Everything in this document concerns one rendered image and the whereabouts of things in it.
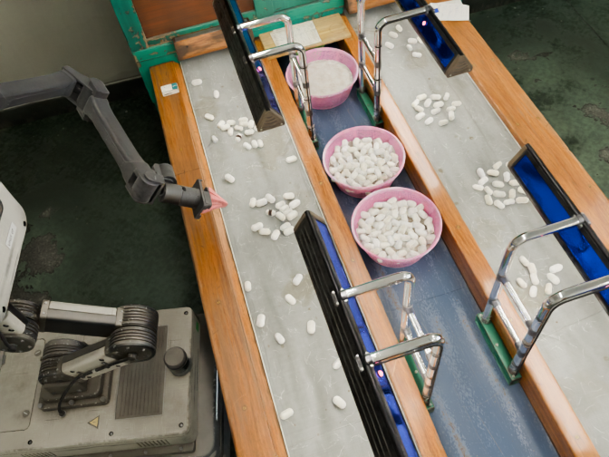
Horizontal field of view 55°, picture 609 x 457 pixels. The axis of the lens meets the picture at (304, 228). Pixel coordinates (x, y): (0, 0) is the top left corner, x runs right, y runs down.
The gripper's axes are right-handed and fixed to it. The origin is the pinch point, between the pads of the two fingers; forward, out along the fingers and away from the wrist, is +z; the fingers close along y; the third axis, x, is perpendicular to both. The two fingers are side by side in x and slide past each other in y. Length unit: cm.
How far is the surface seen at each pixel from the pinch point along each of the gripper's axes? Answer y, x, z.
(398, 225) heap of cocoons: -16, -21, 45
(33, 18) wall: 165, 63, -35
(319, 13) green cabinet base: 85, -30, 46
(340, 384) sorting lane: -57, 0, 21
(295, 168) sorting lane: 16.4, -6.5, 27.0
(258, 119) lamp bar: 8.1, -26.4, -1.2
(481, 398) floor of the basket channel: -70, -17, 51
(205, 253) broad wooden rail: -8.1, 13.8, -1.2
